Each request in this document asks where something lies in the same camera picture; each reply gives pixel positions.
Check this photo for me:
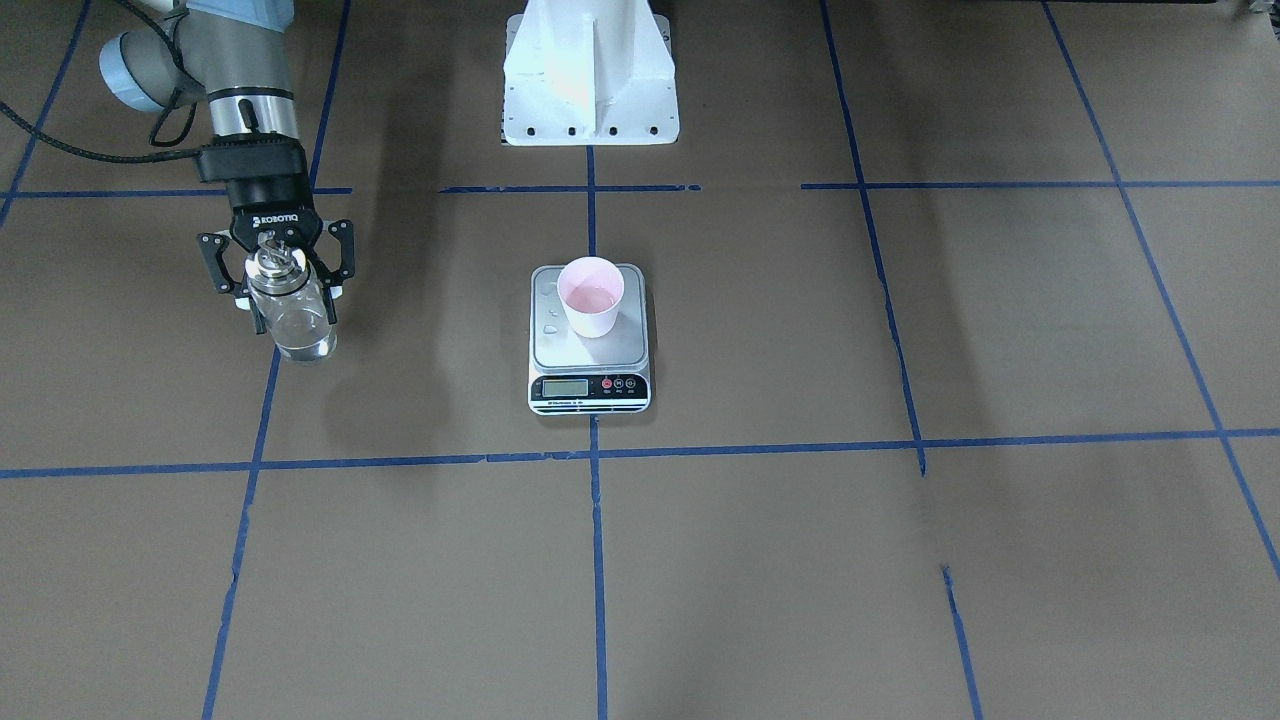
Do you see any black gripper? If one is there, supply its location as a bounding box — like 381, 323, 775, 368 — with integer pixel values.
196, 140, 356, 334

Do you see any silver kitchen scale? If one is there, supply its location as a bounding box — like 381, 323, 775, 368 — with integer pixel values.
527, 263, 653, 416

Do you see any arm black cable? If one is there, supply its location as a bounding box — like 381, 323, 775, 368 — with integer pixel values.
0, 0, 216, 167

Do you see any pink plastic cup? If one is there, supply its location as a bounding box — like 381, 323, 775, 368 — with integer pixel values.
556, 258, 625, 340

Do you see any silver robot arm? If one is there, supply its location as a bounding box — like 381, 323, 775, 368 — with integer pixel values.
99, 1, 356, 352

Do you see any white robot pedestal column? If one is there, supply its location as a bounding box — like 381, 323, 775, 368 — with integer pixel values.
500, 1, 681, 147

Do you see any clear glass sauce bottle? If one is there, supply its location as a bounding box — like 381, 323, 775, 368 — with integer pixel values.
244, 231, 337, 364

